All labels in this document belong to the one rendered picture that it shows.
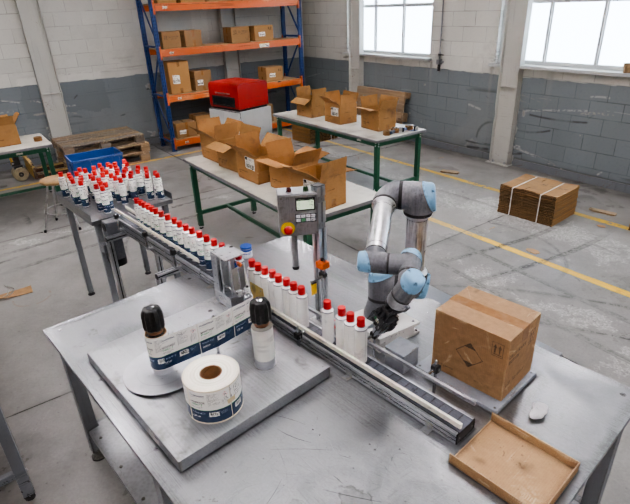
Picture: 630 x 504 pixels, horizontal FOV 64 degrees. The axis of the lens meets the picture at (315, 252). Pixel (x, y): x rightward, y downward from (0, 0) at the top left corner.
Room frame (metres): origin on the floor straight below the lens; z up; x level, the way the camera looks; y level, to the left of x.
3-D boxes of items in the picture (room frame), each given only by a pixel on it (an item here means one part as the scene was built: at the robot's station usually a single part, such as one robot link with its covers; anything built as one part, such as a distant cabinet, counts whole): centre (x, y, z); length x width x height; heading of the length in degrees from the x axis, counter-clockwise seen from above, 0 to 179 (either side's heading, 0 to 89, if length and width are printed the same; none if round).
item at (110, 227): (3.26, 1.43, 0.71); 0.15 x 0.12 x 0.34; 131
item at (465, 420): (1.87, 0.06, 0.86); 1.65 x 0.08 x 0.04; 41
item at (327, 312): (1.76, -0.04, 0.98); 0.05 x 0.05 x 0.20
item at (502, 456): (1.13, -0.60, 0.85); 0.30 x 0.26 x 0.04; 41
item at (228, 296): (2.13, 0.41, 1.01); 0.14 x 0.13 x 0.26; 41
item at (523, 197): (5.18, -2.47, 0.16); 0.65 x 0.54 x 0.32; 40
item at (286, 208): (2.01, 0.07, 1.38); 0.17 x 0.10 x 0.19; 96
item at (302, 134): (9.01, -0.08, 0.19); 0.64 x 0.54 x 0.37; 129
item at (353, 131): (6.69, -0.43, 0.39); 2.20 x 0.80 x 0.78; 35
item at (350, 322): (1.66, -0.13, 0.98); 0.05 x 0.05 x 0.20
